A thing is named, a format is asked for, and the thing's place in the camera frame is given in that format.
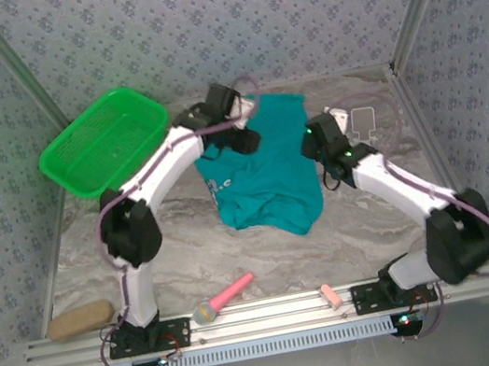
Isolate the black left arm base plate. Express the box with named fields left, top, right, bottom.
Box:
left=105, top=315, right=195, bottom=362

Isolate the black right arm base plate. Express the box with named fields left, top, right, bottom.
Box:
left=348, top=271, right=440, bottom=317

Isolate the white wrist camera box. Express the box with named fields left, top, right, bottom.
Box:
left=226, top=90, right=263, bottom=132
left=323, top=102, right=354, bottom=137

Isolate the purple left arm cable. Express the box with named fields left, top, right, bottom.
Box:
left=56, top=71, right=308, bottom=366

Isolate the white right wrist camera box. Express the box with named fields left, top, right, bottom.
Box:
left=323, top=102, right=354, bottom=137

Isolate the pink toy microphone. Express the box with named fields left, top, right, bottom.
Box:
left=187, top=271, right=262, bottom=329

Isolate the small pink cylinder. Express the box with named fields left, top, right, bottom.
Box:
left=318, top=281, right=344, bottom=312

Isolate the teal t-shirt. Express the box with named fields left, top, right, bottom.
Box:
left=185, top=85, right=331, bottom=252

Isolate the white slotted cable duct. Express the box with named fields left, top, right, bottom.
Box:
left=96, top=313, right=400, bottom=366

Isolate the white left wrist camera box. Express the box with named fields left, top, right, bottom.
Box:
left=226, top=90, right=263, bottom=132

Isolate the aluminium mounting rail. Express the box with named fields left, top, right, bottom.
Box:
left=20, top=258, right=489, bottom=366

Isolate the brown cork block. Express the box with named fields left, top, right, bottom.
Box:
left=41, top=297, right=120, bottom=345

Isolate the green plastic basket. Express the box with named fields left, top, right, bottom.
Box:
left=28, top=79, right=181, bottom=208

